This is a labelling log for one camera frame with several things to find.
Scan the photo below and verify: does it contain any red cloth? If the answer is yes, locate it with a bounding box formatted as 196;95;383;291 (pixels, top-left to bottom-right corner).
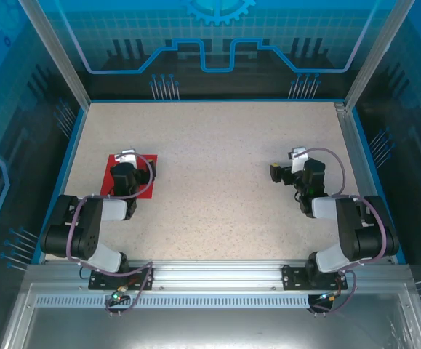
100;153;159;200

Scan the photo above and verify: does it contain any metal sheet tray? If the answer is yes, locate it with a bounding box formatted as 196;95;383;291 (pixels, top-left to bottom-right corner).
0;283;421;349

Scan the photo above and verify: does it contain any blue table border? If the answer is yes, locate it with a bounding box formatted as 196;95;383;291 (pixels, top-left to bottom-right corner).
31;97;408;265

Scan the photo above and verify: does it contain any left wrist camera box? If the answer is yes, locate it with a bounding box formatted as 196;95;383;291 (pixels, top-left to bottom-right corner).
114;148;138;167

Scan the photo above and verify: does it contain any aluminium side rail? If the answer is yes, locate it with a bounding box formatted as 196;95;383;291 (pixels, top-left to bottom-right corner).
334;102;378;204

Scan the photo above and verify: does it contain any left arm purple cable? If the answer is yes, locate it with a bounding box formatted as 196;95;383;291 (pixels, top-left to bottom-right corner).
65;151;157;318

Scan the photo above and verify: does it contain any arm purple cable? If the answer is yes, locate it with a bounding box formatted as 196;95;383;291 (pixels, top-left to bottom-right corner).
65;151;157;318
296;147;388;317

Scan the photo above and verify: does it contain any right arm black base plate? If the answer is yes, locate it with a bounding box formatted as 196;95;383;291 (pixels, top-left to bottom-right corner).
281;265;349;291

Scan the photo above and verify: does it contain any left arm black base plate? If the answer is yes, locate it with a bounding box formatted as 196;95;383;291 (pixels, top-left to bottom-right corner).
88;266;156;291

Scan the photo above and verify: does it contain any wide aluminium mounting rail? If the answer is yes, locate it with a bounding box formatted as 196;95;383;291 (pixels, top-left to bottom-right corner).
26;260;411;292

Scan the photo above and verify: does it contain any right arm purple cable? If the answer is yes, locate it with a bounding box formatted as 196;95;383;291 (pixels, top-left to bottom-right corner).
296;147;388;317

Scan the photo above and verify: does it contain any left cable plug green light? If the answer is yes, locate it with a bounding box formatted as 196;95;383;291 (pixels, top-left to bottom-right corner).
110;286;129;303

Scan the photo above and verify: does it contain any cable plug green light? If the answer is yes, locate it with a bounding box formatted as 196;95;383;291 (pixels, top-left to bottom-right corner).
318;290;342;305
110;286;129;303

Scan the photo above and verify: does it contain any right cable plug green light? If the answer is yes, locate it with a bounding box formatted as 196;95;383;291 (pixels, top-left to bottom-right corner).
318;290;342;305

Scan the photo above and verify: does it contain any slotted grey cable duct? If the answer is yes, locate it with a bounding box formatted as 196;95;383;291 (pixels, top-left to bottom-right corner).
34;294;311;309

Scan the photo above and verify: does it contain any right aluminium frame post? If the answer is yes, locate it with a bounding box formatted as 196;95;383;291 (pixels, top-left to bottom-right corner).
344;0;417;110

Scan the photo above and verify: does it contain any aluminium frame post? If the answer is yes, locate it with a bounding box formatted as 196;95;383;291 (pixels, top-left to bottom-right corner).
344;0;417;110
17;0;92;109

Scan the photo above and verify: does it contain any left aluminium frame post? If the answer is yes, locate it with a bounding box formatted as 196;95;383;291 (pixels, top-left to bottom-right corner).
17;0;92;109

